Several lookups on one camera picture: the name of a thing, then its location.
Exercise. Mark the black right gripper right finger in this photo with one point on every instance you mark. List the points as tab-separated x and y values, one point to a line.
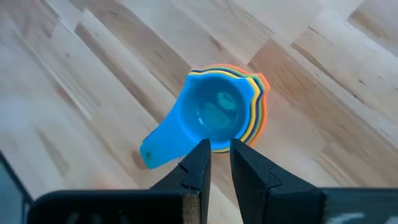
280	205

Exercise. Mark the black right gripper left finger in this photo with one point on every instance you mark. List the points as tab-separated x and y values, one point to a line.
155	208

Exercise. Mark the light blue measuring cup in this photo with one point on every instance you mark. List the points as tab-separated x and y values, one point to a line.
168	146

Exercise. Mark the orange measuring cup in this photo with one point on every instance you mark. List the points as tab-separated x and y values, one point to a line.
265	109

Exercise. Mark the green measuring cup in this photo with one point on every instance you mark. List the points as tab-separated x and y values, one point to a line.
261	109

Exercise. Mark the purple measuring cup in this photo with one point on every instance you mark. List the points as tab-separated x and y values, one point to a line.
259	109

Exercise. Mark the yellow measuring cup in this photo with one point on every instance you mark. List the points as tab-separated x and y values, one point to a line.
255	109

